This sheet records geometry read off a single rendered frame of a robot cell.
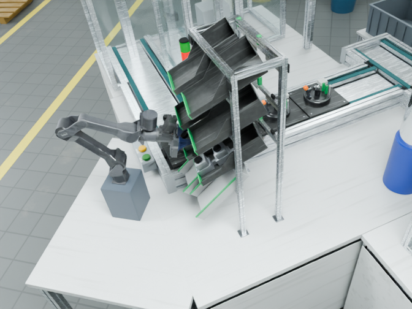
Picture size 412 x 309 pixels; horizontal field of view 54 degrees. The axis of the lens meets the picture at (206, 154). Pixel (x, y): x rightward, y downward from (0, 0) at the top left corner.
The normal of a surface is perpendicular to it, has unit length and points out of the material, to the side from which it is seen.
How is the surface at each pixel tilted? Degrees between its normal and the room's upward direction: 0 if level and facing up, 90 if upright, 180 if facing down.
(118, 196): 90
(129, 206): 90
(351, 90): 0
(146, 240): 0
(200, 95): 25
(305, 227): 0
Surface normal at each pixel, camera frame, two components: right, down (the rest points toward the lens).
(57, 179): -0.11, -0.71
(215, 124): -0.51, -0.55
